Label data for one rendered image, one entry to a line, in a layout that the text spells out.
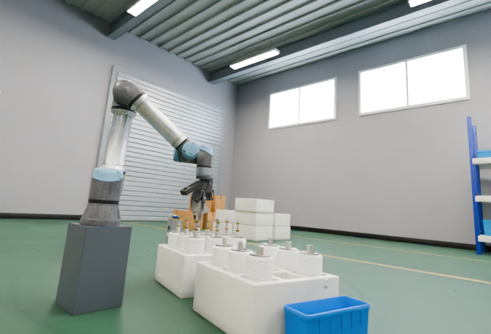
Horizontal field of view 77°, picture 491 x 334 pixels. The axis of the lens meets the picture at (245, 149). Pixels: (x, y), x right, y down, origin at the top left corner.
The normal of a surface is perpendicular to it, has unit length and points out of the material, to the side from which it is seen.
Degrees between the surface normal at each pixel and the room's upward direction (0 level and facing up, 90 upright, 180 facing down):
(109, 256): 90
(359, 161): 90
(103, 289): 90
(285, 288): 90
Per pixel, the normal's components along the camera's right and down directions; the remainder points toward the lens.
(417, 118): -0.67, -0.18
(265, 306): 0.57, -0.11
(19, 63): 0.74, -0.07
